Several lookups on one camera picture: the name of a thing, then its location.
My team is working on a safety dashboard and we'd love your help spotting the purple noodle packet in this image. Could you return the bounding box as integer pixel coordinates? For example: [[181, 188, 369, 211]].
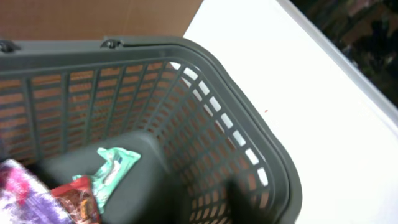
[[1, 159, 74, 224]]

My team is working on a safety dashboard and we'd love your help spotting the red orange snack sachet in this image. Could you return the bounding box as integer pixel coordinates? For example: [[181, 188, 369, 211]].
[[51, 176, 101, 224]]

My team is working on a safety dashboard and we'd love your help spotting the grey plastic mesh basket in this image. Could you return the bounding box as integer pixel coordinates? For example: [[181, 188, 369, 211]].
[[1, 37, 302, 223]]

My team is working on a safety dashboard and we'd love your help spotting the mint green wipes packet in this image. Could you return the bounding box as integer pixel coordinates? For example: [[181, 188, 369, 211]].
[[88, 147, 141, 214]]

